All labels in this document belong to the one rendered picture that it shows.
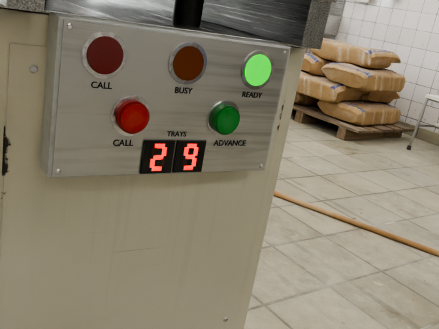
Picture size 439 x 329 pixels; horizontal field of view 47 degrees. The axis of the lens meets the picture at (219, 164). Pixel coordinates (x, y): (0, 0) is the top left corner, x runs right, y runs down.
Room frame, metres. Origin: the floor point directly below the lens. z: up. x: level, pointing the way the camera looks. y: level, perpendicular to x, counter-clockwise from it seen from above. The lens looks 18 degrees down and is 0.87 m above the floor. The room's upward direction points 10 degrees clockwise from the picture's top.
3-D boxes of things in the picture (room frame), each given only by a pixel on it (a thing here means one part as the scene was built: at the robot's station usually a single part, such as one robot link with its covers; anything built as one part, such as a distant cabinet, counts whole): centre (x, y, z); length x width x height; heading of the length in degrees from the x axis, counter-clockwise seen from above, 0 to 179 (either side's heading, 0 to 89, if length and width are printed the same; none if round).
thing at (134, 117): (0.45, 0.09, 0.76); 0.03 x 0.02 x 0.03; 124
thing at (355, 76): (4.28, -1.06, 0.47); 0.72 x 0.42 x 0.17; 134
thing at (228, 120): (0.50, 0.00, 0.76); 0.03 x 0.02 x 0.03; 124
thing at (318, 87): (4.37, -0.72, 0.32); 0.72 x 0.42 x 0.17; 43
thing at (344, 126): (4.50, -0.89, 0.06); 1.20 x 0.80 x 0.11; 41
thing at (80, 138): (0.49, 0.06, 0.77); 0.24 x 0.04 x 0.14; 124
